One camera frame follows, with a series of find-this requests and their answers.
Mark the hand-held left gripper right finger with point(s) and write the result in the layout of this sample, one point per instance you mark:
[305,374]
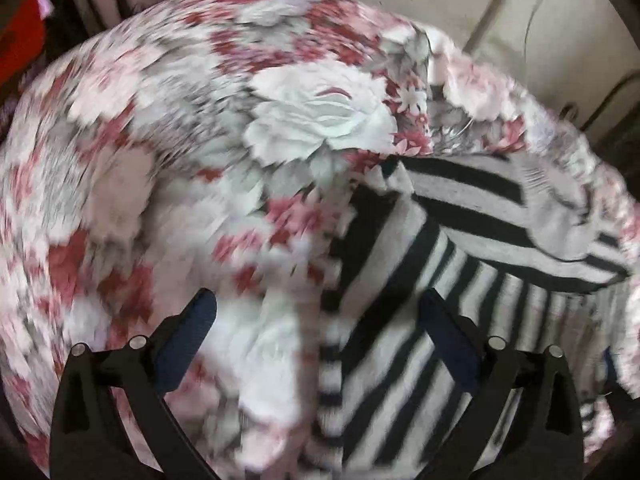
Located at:
[447,342]

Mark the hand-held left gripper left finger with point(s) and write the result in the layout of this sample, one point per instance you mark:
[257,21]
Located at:
[187,330]

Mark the black grey striped sweater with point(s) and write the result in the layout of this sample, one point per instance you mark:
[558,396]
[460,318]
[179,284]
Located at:
[400,270]

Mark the floral blanket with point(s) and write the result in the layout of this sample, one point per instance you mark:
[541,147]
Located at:
[150,160]

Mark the dark metal headboard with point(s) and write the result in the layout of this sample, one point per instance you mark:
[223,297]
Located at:
[622,132]

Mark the red bag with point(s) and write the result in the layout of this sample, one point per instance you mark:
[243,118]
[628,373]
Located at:
[20,40]

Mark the white pole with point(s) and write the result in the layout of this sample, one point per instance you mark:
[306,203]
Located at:
[495,5]

